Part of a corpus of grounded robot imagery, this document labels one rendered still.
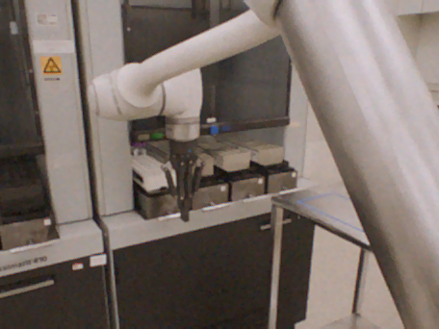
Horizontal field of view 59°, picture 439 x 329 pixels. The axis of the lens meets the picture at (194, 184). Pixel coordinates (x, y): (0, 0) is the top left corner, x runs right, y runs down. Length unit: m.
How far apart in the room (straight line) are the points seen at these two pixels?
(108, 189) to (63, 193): 0.13
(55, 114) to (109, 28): 0.28
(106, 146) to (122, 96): 0.34
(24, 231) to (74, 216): 0.17
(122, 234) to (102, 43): 0.55
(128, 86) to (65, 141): 0.36
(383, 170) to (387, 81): 0.08
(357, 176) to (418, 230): 0.07
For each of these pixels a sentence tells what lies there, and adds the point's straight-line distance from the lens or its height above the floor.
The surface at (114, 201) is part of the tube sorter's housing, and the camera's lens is 1.23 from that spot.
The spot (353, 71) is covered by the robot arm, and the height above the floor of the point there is 1.20.
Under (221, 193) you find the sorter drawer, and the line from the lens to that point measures 1.29.
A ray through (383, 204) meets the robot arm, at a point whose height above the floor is 1.09.
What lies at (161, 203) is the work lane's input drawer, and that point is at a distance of 1.19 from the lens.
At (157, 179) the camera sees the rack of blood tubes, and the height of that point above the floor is 0.85.
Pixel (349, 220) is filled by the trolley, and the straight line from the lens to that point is 1.03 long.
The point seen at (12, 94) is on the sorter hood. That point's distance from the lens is 1.11.
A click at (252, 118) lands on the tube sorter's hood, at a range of 1.39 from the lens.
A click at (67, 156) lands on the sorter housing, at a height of 0.94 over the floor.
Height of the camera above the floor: 1.21
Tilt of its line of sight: 19 degrees down
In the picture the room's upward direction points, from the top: 1 degrees counter-clockwise
